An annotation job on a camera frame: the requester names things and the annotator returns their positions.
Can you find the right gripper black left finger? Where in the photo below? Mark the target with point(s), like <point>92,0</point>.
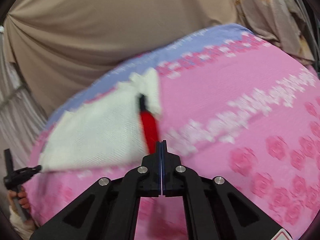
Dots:
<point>109,208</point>

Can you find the beige floral curtain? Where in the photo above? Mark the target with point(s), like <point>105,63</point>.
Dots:
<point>280,22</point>

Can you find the white red black knit sweater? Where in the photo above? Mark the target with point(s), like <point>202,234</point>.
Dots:
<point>105,132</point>

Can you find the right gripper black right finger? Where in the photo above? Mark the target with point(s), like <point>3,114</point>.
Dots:
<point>214,208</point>

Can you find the person's left hand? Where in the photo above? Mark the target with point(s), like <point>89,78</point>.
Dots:
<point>21,199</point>

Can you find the pink floral bed sheet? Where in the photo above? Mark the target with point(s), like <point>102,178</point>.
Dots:
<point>232,105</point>

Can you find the beige draped cloth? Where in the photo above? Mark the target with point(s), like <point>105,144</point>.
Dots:
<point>62,46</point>

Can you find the silvery striped curtain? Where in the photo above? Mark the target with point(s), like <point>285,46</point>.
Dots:
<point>22,120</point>

